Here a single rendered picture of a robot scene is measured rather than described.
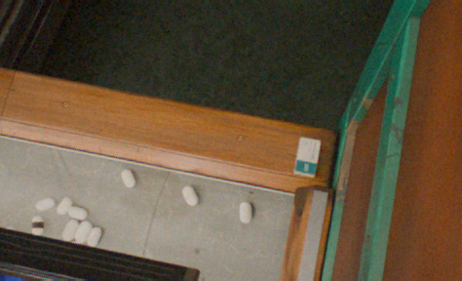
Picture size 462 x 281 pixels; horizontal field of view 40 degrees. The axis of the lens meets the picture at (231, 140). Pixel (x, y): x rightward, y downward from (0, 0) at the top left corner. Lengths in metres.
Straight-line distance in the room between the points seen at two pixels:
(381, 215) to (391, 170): 0.04
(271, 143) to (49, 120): 0.39
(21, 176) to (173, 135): 0.28
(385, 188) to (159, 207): 0.60
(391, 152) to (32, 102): 0.75
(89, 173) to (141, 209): 0.11
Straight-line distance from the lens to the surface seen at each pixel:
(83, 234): 1.11
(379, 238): 0.57
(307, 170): 1.07
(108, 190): 1.14
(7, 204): 1.18
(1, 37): 1.75
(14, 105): 1.20
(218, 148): 1.10
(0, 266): 0.77
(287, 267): 1.01
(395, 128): 0.60
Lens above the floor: 1.83
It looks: 75 degrees down
